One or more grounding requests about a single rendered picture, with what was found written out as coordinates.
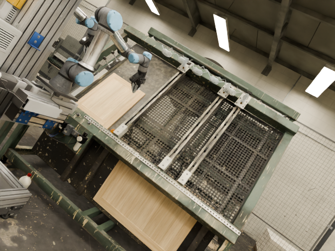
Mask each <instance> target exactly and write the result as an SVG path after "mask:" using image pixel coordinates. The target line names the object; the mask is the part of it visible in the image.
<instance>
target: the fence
mask: <svg viewBox="0 0 335 251"><path fill-rule="evenodd" d="M119 59H120V60H121V62H119V63H118V64H117V65H115V66H114V67H113V68H111V69H110V70H109V71H108V70H106V69H104V70H102V71H101V72H100V73H98V74H97V75H96V76H94V81H93V82H92V84H91V85H89V86H87V87H79V88H78V89H77V90H75V91H74V92H73V93H71V94H72V95H73V96H74V97H75V98H77V97H78V96H80V95H81V94H82V93H84V92H85V91H86V90H88V89H89V88H90V87H92V86H93V85H94V84H96V83H97V82H98V81H99V80H101V79H102V78H103V77H105V76H106V75H107V74H109V73H110V72H111V71H113V70H114V69H115V68H117V67H118V66H119V65H120V64H122V63H123V62H124V61H126V60H127V58H125V57H123V56H121V57H120V58H119Z"/></svg>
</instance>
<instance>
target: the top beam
mask: <svg viewBox="0 0 335 251"><path fill-rule="evenodd" d="M124 32H125V33H126V34H127V35H128V38H129V39H131V40H132V41H134V42H135V43H137V44H139V45H140V46H142V47H144V48H145V49H147V50H148V51H150V52H152V53H153V54H155V55H157V56H158V57H160V58H161V59H163V60H165V61H166V62H168V63H170V64H172V65H173V66H175V67H176V68H178V67H179V66H180V65H181V64H180V63H179V62H178V55H177V53H175V52H174V51H172V50H170V49H169V48H167V47H165V46H164V45H163V46H162V44H160V43H158V42H157V41H155V40H153V39H152V38H150V37H148V36H147V35H145V34H143V33H142V32H140V31H138V30H137V29H135V28H133V27H132V26H130V25H128V26H127V27H125V28H124ZM163 47H164V49H167V50H168V51H171V54H173V55H172V56H171V57H166V56H164V55H163V54H162V50H163ZM174 53H175V54H174ZM193 66H194V67H197V68H198V69H199V70H202V72H207V71H205V70H204V69H202V68H200V67H199V66H197V65H195V64H194V65H193ZM193 66H192V67H190V68H189V69H188V70H187V72H186V74H188V75H189V76H191V77H193V78H194V79H196V80H198V81H199V82H201V83H202V84H204V85H206V86H207V87H209V88H211V89H212V90H214V91H215V92H217V93H218V92H219V91H220V89H221V88H222V87H223V86H224V85H225V82H223V81H222V80H221V79H219V78H218V80H219V83H218V84H213V83H212V82H210V81H209V77H210V76H214V75H212V74H210V73H208V72H207V73H203V74H202V75H201V76H199V75H196V74H194V73H193V72H192V69H193ZM209 74H210V76H209ZM214 77H215V76H214ZM215 78H217V77H215ZM241 95H242V92H241V93H236V94H235V95H234V96H233V95H230V94H229V95H228V96H227V97H226V98H227V99H229V100H230V101H232V102H233V103H235V102H236V101H237V100H238V99H239V97H240V96H241ZM244 109H245V110H246V111H248V112H250V113H251V114H253V115H255V116H256V117H258V118H259V119H261V120H263V121H264V122H266V123H268V124H269V125H271V126H272V127H274V128H276V129H277V130H279V131H281V132H282V133H284V132H285V131H287V132H289V133H291V134H292V135H293V136H294V135H295V134H296V133H297V132H298V130H299V128H300V127H299V126H298V125H296V124H295V123H293V122H291V121H290V120H288V119H286V118H285V117H283V116H281V115H280V114H278V113H276V112H274V111H273V110H271V109H269V108H268V107H266V106H264V105H263V104H261V103H259V102H258V101H256V100H254V99H253V98H251V99H250V101H249V102H248V103H247V105H246V106H245V107H244Z"/></svg>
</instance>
